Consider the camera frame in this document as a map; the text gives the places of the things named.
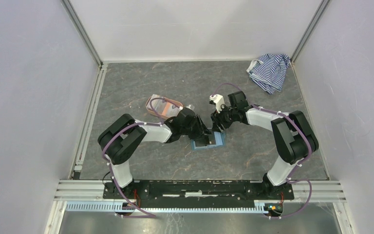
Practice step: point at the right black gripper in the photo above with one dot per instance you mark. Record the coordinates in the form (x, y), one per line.
(217, 120)

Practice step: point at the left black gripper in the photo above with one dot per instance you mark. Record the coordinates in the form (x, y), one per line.
(201, 130)

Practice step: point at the black credit card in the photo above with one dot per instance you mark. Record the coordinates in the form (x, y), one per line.
(200, 142)
(210, 139)

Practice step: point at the teal card holder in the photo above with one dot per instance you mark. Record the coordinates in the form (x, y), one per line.
(220, 141)

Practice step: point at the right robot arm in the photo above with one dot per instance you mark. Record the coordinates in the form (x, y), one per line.
(294, 138)

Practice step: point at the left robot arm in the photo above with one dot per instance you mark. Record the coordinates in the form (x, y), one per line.
(121, 139)

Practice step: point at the stack of credit cards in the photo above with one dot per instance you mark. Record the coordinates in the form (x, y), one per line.
(157, 103)

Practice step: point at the pink oval tray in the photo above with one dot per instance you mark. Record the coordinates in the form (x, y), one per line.
(171, 110)

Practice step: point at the blue striped cloth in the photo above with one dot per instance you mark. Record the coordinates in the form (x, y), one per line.
(269, 71)

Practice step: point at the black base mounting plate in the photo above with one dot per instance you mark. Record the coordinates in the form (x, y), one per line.
(203, 193)

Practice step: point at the aluminium frame rail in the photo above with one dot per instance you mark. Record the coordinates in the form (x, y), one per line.
(96, 207)

